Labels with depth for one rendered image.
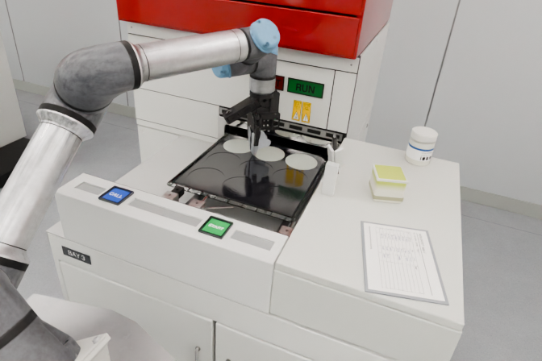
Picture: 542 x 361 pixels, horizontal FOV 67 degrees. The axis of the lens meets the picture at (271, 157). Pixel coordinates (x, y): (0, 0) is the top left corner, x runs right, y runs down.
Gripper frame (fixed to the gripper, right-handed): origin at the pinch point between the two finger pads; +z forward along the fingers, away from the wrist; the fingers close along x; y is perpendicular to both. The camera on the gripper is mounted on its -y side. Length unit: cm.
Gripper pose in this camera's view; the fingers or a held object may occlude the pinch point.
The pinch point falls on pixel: (252, 151)
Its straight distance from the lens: 128.6
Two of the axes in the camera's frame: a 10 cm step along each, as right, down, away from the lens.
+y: 9.4, -1.1, 3.2
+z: -0.7, 8.7, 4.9
